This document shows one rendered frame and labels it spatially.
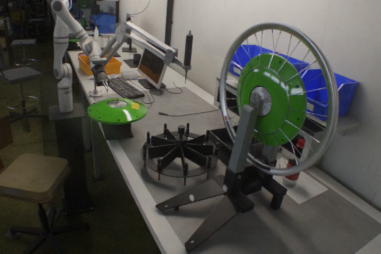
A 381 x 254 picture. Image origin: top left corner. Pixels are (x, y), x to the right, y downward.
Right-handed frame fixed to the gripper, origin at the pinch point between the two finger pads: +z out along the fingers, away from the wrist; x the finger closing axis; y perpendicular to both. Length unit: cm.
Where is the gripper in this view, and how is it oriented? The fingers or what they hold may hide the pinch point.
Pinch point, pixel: (107, 90)
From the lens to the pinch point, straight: 163.4
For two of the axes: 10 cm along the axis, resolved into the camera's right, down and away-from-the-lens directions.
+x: -8.2, 1.7, -5.5
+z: 4.2, 8.3, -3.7
